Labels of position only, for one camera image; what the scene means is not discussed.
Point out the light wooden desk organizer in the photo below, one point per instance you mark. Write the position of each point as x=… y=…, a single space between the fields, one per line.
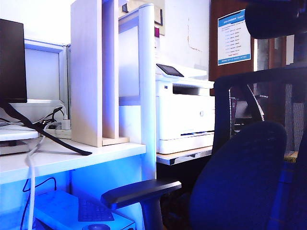
x=85 y=83

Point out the black chair armrest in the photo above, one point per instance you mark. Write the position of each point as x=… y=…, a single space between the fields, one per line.
x=141 y=191

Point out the dark chair lumbar cushion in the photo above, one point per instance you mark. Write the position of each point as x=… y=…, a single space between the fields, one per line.
x=237 y=177

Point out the white framed desk partition panel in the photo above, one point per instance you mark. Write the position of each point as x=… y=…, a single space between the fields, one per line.
x=42 y=72

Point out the black mesh office chair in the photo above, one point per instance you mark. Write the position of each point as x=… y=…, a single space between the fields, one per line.
x=273 y=73

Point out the dark chair headrest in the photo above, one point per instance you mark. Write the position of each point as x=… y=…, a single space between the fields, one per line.
x=271 y=20

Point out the white office printer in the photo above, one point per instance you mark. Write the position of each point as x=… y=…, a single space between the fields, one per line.
x=184 y=117

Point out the wooden printer table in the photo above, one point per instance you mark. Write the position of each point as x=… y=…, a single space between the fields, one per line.
x=182 y=155

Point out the white plug-in charger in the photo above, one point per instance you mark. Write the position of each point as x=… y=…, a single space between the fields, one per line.
x=65 y=124

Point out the white power strip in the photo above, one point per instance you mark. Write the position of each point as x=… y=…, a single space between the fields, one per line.
x=62 y=133

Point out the brown wooden door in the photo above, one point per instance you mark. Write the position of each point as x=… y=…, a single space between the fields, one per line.
x=213 y=36

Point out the blue bordered paper notice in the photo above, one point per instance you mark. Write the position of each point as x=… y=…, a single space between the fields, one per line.
x=233 y=38

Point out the dark keyboard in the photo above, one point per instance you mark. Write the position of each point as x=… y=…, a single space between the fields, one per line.
x=94 y=209

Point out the dark computer mouse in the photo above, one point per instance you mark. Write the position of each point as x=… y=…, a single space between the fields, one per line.
x=98 y=227

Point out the white monitor stand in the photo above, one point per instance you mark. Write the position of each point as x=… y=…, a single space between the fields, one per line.
x=14 y=135

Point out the black computer monitor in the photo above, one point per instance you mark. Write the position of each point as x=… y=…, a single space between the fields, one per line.
x=12 y=64

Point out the white rounded partition post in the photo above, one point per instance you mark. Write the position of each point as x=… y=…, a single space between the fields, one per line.
x=146 y=72

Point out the magenta wall sticker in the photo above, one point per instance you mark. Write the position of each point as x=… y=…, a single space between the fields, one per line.
x=157 y=32

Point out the black framed wall picture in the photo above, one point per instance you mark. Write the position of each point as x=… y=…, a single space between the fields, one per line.
x=160 y=16

